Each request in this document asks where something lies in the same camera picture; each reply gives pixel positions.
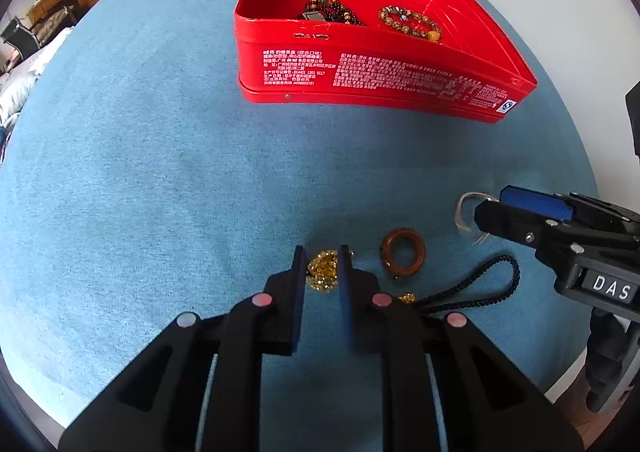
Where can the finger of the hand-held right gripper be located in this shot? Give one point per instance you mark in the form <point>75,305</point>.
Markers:
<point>535,202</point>
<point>505,222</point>

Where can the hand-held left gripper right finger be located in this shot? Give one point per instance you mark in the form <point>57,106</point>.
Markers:
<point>344,284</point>

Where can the clear thin bangle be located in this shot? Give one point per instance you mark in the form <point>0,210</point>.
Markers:
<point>460,219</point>

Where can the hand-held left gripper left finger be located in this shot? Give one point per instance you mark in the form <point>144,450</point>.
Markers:
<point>300,284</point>

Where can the person's right hand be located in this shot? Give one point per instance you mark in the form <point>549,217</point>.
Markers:
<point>607,362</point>

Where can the red tin box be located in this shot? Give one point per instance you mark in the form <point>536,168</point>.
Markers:
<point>380,77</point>

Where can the black office chair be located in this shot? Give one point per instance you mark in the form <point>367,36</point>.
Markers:
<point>20,37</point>

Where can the blue table cloth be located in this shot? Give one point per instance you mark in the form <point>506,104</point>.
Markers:
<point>150,182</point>

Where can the pile of bedding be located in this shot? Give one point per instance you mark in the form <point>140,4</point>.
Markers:
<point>25,87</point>

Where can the gold pendant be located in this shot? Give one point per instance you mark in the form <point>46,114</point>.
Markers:
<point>325,272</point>

